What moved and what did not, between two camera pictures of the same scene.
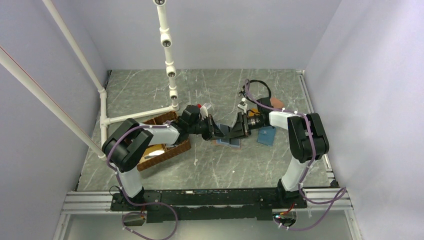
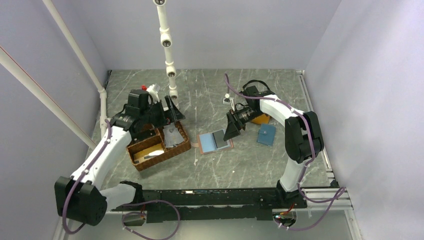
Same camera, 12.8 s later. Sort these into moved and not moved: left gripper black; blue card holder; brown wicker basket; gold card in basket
Moved: left gripper black
Not moved: gold card in basket; brown wicker basket; blue card holder
